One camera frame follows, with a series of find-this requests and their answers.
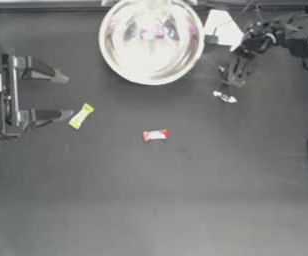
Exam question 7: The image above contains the yellow-green candy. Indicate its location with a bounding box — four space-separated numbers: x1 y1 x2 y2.
67 102 96 130

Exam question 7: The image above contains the red and white candy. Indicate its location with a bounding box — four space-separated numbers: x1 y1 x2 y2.
142 128 171 143

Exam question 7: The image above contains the steel bowl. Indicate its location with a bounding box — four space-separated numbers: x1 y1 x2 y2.
98 0 206 86

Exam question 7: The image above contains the black table frame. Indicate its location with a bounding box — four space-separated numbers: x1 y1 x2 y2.
0 0 308 134

